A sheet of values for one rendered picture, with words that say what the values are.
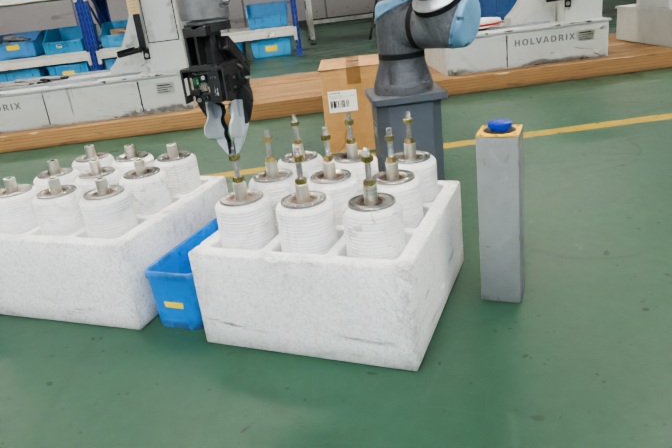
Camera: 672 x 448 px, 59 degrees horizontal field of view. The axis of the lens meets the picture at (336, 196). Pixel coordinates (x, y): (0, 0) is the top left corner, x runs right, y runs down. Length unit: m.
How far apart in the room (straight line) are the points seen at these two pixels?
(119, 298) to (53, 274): 0.15
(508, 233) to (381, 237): 0.27
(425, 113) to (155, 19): 1.82
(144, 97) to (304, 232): 2.17
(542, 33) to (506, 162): 2.17
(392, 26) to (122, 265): 0.82
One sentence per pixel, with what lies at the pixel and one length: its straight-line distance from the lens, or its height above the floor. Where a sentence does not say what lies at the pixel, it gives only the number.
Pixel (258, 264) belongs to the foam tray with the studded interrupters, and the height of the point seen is 0.17.
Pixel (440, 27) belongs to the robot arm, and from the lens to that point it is 1.41.
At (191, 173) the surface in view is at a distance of 1.39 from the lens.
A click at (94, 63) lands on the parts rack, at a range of 5.85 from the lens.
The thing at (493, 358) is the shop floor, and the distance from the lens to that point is 1.01.
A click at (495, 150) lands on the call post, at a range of 1.04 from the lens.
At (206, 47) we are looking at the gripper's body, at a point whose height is 0.51.
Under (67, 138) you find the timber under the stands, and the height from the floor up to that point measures 0.03.
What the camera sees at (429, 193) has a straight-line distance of 1.14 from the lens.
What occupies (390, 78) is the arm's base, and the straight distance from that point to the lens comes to 1.52.
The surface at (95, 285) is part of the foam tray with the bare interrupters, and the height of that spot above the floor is 0.09.
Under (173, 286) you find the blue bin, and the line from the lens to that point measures 1.15.
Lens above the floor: 0.58
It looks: 20 degrees down
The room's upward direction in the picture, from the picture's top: 7 degrees counter-clockwise
